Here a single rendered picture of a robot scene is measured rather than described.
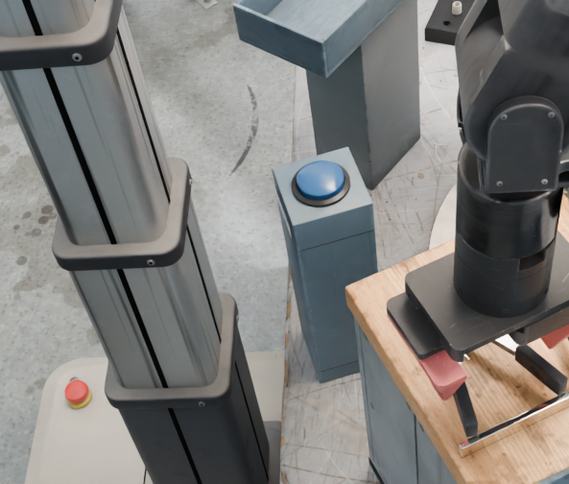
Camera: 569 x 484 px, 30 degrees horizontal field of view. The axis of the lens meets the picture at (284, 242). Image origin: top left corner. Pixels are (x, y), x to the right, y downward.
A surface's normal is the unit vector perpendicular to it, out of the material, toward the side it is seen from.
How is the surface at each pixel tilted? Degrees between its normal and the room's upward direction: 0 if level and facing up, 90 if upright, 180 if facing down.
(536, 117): 84
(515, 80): 84
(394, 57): 90
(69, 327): 0
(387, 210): 0
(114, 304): 90
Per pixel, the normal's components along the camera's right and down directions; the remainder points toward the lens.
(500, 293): -0.21, 0.77
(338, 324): 0.26, 0.73
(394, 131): 0.78, 0.43
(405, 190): -0.11, -0.62
